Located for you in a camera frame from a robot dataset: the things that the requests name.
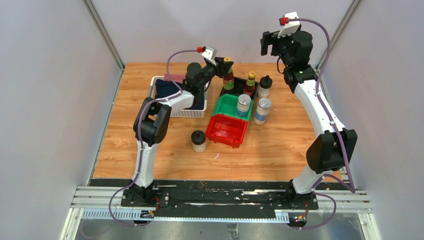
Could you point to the black plastic bin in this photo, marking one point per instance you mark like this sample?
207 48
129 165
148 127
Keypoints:
238 89

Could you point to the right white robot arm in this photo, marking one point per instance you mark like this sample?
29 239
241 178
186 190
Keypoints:
334 144

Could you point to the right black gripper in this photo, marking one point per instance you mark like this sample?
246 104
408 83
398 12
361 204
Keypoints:
269 38

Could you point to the aluminium rail frame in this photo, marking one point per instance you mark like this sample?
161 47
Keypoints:
78 216

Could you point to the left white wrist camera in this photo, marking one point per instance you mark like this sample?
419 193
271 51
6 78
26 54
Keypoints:
207 52

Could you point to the pink cloth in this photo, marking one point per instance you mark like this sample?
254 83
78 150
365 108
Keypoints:
178 78

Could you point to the white plastic basket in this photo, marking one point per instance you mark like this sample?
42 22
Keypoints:
195 112

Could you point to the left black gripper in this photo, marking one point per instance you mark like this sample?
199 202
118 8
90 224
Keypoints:
221 68

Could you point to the red plastic bin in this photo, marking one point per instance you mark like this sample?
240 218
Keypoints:
226 130

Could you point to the silver lid jar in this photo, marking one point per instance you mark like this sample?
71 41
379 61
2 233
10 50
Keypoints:
243 105
263 108

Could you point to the black cap shaker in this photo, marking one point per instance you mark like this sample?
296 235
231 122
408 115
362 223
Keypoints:
198 140
265 85

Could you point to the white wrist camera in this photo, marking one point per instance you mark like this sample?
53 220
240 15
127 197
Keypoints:
289 23
207 52

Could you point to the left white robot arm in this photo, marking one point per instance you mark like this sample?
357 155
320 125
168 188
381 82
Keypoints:
152 122

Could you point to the black cap shaker back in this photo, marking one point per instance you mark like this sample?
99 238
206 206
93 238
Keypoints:
265 85

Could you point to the black cap shaker front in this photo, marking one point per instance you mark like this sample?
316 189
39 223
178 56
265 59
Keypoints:
198 140

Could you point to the yellow cap sauce bottle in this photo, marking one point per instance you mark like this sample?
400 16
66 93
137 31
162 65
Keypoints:
228 80
249 87

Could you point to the silver lid jar back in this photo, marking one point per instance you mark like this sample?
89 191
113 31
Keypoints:
243 105

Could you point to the green plastic bin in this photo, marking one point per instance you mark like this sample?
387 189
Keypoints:
227 105

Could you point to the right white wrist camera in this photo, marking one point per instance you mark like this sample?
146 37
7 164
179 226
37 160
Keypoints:
289 23

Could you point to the dark blue cloth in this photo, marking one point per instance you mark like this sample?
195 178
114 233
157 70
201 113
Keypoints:
166 88

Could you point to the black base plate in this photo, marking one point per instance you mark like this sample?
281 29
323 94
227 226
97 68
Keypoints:
214 201

